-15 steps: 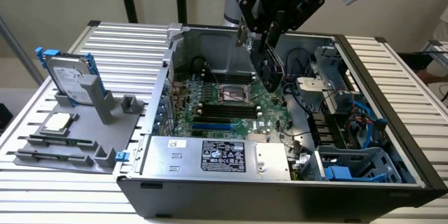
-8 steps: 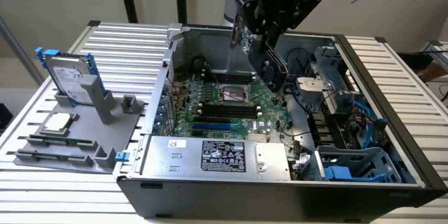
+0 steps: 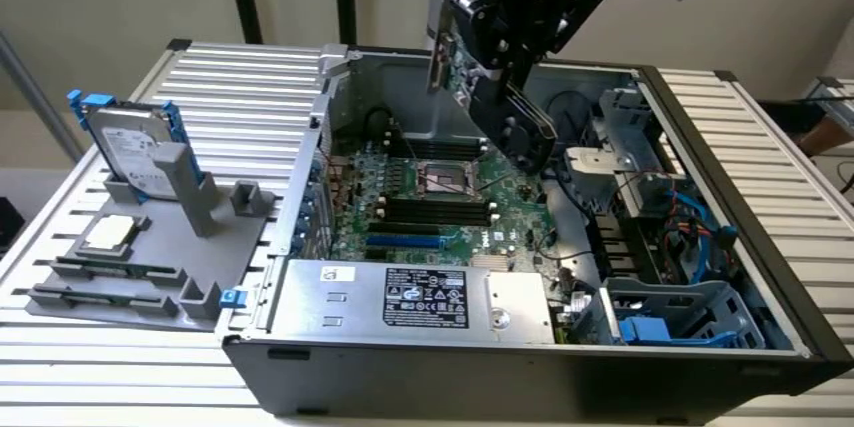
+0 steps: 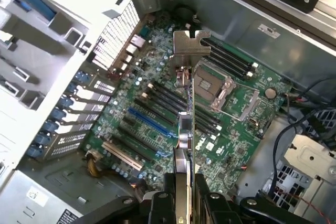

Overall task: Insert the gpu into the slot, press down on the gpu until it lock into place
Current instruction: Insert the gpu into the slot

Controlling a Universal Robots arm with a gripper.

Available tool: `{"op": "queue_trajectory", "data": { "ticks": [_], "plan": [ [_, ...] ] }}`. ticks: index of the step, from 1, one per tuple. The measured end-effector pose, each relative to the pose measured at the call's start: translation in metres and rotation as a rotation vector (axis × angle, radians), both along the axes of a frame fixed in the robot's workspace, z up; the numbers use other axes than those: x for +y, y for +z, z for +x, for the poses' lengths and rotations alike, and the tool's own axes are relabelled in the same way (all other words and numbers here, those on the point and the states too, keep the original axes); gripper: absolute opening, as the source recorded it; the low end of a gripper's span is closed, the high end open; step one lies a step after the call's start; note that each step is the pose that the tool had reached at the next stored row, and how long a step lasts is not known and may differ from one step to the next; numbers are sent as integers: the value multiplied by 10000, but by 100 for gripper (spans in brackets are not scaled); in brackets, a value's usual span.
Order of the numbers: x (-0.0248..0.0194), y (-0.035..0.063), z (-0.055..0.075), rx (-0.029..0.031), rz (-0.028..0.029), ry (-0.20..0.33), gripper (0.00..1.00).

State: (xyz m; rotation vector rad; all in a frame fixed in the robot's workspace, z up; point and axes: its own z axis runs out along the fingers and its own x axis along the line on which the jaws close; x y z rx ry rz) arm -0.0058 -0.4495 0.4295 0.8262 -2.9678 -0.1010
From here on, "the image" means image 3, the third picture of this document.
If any black graphics card green board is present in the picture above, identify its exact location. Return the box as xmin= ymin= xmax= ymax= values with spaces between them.
xmin=425 ymin=30 xmax=559 ymax=177

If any black RAM slot bank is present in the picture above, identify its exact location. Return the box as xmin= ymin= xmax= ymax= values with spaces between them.
xmin=378 ymin=195 xmax=498 ymax=227
xmin=397 ymin=135 xmax=489 ymax=160

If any black expansion slot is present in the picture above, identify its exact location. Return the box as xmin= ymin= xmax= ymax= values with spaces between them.
xmin=366 ymin=220 xmax=442 ymax=238

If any blue expansion slot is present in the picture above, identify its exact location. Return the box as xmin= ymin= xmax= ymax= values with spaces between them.
xmin=364 ymin=232 xmax=446 ymax=252

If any grey metal disk bay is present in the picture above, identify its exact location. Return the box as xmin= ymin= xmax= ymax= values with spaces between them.
xmin=563 ymin=86 xmax=688 ymax=218

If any green motherboard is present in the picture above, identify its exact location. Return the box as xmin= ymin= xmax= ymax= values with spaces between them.
xmin=329 ymin=139 xmax=568 ymax=298

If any silver power supply unit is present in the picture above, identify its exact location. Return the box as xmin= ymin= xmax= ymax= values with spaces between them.
xmin=266 ymin=258 xmax=556 ymax=347

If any hard disk blue carrier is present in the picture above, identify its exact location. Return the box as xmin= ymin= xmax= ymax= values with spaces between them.
xmin=65 ymin=89 xmax=202 ymax=204

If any grey parts rack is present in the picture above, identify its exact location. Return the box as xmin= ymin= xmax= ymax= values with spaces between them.
xmin=22 ymin=142 xmax=286 ymax=333

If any silver CPU chip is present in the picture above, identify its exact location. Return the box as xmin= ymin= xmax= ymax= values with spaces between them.
xmin=83 ymin=214 xmax=152 ymax=251

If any black open PC case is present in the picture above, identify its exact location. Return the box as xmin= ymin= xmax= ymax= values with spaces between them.
xmin=221 ymin=42 xmax=854 ymax=418

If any green RAM stick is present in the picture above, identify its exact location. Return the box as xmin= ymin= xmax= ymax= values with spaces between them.
xmin=54 ymin=255 xmax=182 ymax=281
xmin=29 ymin=284 xmax=169 ymax=309

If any black power wire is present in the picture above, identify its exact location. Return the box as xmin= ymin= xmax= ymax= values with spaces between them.
xmin=361 ymin=106 xmax=401 ymax=148

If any CPU socket metal frame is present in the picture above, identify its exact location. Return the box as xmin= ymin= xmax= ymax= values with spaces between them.
xmin=413 ymin=158 xmax=484 ymax=199

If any blue data wire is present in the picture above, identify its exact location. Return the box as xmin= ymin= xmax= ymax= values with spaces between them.
xmin=663 ymin=186 xmax=741 ymax=293

